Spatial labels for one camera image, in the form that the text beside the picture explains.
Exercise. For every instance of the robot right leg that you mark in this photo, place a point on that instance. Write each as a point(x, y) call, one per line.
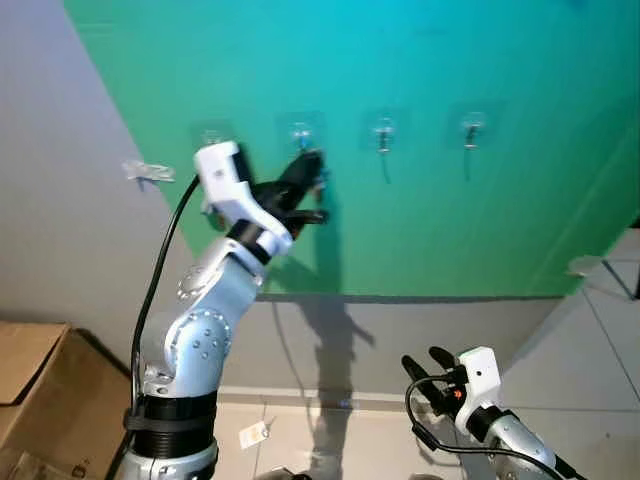
point(420, 477)

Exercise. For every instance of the green wall board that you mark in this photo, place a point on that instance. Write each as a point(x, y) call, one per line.
point(500, 220)

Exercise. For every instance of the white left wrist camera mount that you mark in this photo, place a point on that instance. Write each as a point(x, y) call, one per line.
point(235, 185)

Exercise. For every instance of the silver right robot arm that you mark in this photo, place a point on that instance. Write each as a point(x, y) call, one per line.
point(520, 440)

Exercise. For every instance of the white paper tag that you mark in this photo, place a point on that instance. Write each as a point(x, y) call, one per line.
point(253, 435)

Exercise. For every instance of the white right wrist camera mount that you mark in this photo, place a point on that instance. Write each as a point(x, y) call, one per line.
point(480, 375)

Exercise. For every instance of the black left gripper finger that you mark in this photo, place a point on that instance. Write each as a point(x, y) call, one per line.
point(300, 170)
point(305, 215)

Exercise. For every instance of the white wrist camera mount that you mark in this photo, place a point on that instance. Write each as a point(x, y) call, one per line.
point(235, 185)
point(480, 375)

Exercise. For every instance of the brown cardboard box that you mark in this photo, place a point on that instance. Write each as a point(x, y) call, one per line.
point(40, 400)

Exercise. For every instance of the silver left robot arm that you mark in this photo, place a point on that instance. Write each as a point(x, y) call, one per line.
point(205, 340)

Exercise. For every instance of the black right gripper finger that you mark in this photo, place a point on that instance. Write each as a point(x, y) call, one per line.
point(443, 360)
point(418, 375)

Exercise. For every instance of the clear tape piece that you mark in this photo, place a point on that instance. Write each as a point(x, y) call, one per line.
point(585, 265)
point(148, 170)

